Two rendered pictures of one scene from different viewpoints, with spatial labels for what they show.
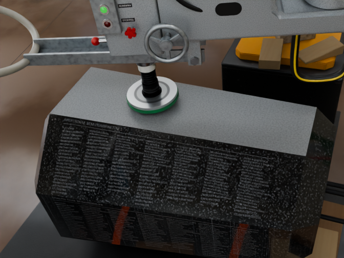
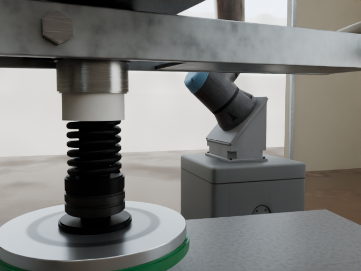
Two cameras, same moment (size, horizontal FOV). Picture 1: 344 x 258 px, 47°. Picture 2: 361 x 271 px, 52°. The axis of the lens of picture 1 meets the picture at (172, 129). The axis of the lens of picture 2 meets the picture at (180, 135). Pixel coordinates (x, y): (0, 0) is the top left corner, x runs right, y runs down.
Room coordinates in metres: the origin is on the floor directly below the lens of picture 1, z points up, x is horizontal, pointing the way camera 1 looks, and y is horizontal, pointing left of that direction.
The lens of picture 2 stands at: (1.71, -0.14, 1.06)
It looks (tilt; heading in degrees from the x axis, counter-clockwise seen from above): 4 degrees down; 139
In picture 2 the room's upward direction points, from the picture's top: straight up
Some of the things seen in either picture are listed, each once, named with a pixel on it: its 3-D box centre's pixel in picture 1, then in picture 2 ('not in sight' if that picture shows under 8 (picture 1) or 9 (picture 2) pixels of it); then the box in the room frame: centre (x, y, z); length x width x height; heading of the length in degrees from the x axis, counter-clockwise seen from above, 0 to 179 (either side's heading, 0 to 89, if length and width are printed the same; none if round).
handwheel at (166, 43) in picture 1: (167, 38); not in sight; (1.18, -0.04, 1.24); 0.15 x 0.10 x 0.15; 78
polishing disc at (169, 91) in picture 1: (152, 92); (95, 228); (1.33, 0.06, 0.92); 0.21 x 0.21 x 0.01
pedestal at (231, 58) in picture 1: (285, 92); not in sight; (1.83, -0.71, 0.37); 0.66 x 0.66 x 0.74; 60
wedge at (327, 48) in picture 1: (319, 49); not in sight; (1.59, -0.77, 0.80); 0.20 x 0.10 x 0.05; 100
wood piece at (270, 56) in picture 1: (271, 53); not in sight; (1.63, -0.54, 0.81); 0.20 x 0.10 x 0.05; 158
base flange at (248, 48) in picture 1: (291, 35); not in sight; (1.83, -0.71, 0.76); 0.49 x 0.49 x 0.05; 60
